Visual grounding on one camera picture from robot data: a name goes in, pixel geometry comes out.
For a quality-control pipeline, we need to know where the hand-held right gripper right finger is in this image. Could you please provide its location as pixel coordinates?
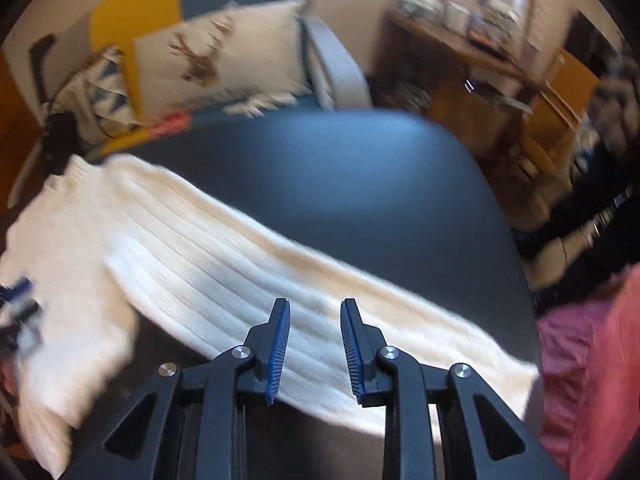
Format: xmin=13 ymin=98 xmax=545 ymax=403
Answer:
xmin=340 ymin=297 xmax=566 ymax=480

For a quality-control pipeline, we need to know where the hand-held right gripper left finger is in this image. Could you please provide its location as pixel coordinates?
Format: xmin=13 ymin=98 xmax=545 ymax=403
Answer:
xmin=60 ymin=297 xmax=292 ymax=480

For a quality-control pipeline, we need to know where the cream knit sweater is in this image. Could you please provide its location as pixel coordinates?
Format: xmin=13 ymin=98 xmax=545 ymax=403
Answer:
xmin=0 ymin=152 xmax=541 ymax=478

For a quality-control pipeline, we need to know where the black handbag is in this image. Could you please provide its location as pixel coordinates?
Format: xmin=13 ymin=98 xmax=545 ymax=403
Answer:
xmin=42 ymin=110 xmax=76 ymax=171

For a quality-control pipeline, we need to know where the wooden panelled wardrobe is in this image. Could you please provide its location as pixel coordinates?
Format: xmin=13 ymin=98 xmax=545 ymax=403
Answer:
xmin=0 ymin=50 xmax=46 ymax=211

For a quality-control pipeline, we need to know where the triangle pattern pillow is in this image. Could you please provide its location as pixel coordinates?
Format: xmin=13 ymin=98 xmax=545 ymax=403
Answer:
xmin=57 ymin=45 xmax=146 ymax=138

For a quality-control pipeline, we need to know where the coral pink cloth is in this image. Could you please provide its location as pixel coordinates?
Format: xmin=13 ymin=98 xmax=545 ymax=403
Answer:
xmin=147 ymin=112 xmax=191 ymax=141

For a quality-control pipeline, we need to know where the pink ruffled cloth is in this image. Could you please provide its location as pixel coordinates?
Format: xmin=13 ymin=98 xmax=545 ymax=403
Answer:
xmin=537 ymin=265 xmax=640 ymax=480

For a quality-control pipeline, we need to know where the white glove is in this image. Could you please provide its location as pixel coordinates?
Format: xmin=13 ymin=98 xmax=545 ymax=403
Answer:
xmin=225 ymin=92 xmax=296 ymax=118

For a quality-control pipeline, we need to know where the deer print pillow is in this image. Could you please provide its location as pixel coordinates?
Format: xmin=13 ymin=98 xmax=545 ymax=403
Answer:
xmin=132 ymin=0 xmax=311 ymax=123

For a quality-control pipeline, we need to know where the wooden side desk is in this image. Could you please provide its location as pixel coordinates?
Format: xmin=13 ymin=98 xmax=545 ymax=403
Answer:
xmin=387 ymin=10 xmax=546 ymax=126

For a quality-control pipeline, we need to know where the yellow wooden chair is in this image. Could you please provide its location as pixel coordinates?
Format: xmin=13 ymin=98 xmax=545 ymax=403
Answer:
xmin=520 ymin=50 xmax=601 ymax=176

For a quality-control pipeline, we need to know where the clear desk organiser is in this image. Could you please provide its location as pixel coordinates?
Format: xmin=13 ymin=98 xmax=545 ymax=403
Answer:
xmin=470 ymin=7 xmax=521 ymax=56

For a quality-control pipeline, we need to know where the white canister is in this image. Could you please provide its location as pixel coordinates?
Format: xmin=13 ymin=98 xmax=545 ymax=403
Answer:
xmin=445 ymin=2 xmax=471 ymax=31

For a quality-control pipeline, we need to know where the cluster of glass jars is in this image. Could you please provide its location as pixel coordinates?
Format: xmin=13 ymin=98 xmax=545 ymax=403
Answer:
xmin=397 ymin=0 xmax=446 ymax=18

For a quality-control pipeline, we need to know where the dark fur coat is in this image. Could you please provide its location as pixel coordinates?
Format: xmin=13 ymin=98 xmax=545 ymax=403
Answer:
xmin=575 ymin=10 xmax=640 ymax=271

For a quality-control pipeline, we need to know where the patterned curtain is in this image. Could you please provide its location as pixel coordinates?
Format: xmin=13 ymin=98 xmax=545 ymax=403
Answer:
xmin=480 ymin=0 xmax=566 ymax=56

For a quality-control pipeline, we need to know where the black upright post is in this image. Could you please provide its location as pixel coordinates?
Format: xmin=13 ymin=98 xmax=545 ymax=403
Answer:
xmin=29 ymin=35 xmax=56 ymax=106

